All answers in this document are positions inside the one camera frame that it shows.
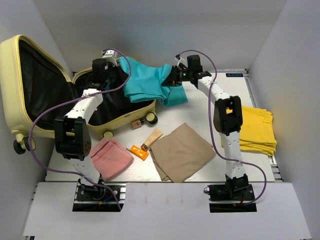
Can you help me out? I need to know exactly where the beige garment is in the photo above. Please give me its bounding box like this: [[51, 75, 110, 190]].
[[149, 123, 216, 183]]

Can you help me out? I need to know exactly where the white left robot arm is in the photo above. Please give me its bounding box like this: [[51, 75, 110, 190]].
[[54, 58, 107, 200]]

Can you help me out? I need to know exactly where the yellow garment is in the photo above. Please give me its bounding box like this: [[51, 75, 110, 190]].
[[221, 105, 278, 157]]

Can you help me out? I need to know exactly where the orange cosmetic tube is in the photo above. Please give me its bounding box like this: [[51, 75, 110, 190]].
[[125, 144, 149, 161]]

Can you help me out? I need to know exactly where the small brown cosmetic bottle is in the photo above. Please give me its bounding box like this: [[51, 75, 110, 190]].
[[130, 119, 145, 130]]

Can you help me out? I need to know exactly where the teal garment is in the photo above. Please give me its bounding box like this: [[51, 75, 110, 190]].
[[118, 56, 188, 107]]

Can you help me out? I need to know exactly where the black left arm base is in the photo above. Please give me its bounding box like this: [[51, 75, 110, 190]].
[[72, 184, 126, 213]]

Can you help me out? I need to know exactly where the blue table label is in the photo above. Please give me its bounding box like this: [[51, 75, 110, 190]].
[[225, 73, 244, 78]]

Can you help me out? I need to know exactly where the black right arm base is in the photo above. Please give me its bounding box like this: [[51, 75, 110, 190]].
[[203, 184, 257, 213]]

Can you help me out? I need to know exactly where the beige cosmetic tube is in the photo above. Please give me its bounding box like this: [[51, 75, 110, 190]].
[[140, 128, 164, 151]]

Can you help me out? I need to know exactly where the pink towel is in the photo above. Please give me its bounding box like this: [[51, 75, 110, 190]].
[[89, 137, 134, 181]]

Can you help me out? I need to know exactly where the yellow open suitcase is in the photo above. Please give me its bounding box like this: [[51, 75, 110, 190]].
[[0, 34, 158, 155]]

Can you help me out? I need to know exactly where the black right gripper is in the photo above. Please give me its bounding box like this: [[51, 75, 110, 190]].
[[160, 65, 192, 87]]

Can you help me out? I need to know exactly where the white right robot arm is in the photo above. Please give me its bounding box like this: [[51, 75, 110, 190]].
[[174, 55, 249, 201]]

